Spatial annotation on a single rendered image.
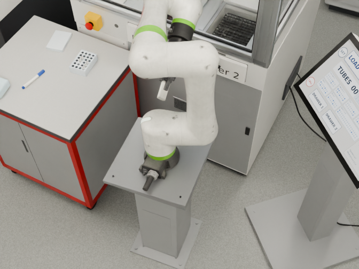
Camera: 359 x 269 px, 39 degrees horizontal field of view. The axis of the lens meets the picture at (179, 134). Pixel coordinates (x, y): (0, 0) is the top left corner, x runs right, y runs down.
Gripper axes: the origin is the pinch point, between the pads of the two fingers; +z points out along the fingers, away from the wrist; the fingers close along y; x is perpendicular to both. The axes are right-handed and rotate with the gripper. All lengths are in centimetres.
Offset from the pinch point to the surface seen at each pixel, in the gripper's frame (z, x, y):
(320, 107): -13, 54, 26
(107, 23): -40, -6, -62
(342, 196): 11, 100, 8
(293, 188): 2, 125, -47
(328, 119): -9, 56, 30
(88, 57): -21, -8, -65
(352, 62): -30, 53, 38
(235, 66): -28.5, 37.0, -11.2
